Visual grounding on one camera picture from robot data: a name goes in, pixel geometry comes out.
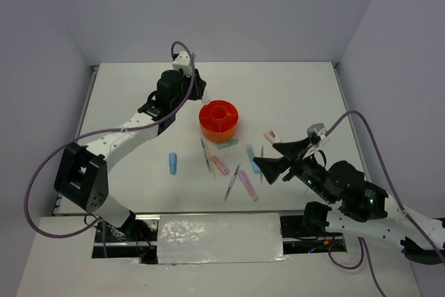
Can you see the blue translucent correction tape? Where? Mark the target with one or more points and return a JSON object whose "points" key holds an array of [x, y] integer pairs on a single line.
{"points": [[172, 158]]}

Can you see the silver tape sheet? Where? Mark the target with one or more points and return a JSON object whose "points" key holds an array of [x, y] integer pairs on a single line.
{"points": [[219, 239]]}

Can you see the blue white pen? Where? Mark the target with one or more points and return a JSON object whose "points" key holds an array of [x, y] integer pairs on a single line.
{"points": [[205, 154]]}

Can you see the grey purple pen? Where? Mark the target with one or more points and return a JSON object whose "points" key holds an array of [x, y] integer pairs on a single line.
{"points": [[232, 180]]}

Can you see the grey thin pen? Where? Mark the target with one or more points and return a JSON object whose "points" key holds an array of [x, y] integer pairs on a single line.
{"points": [[261, 173]]}

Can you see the pink purple highlighter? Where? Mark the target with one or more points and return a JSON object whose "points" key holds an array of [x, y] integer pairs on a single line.
{"points": [[248, 185]]}

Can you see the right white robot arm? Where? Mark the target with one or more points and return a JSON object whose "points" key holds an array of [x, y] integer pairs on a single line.
{"points": [[350, 204]]}

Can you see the pink white correction tape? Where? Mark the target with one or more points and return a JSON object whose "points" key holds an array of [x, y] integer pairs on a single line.
{"points": [[272, 137]]}

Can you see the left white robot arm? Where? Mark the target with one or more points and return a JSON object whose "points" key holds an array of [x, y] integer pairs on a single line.
{"points": [[82, 176]]}

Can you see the orange round desk organizer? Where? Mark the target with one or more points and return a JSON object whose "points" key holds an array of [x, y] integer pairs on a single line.
{"points": [[218, 121]]}

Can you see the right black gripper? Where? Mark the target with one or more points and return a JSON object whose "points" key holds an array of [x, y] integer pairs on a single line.
{"points": [[291, 150]]}

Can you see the yellow thin highlighter pen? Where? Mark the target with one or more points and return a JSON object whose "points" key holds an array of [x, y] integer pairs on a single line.
{"points": [[210, 162]]}

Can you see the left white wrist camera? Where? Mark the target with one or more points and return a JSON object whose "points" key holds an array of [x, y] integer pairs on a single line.
{"points": [[182, 63]]}

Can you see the blue highlighter with clear cap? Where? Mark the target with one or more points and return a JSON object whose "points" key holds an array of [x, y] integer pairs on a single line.
{"points": [[251, 156]]}

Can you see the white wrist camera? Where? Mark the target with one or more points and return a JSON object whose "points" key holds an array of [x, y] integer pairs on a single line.
{"points": [[182, 63], [317, 134]]}

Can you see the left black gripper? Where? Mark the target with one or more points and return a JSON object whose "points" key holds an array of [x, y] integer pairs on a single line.
{"points": [[199, 87]]}

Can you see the pink translucent correction tape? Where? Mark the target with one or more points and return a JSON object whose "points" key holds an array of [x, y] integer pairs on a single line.
{"points": [[224, 170]]}

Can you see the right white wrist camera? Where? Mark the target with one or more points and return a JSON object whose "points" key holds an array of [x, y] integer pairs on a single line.
{"points": [[317, 134]]}

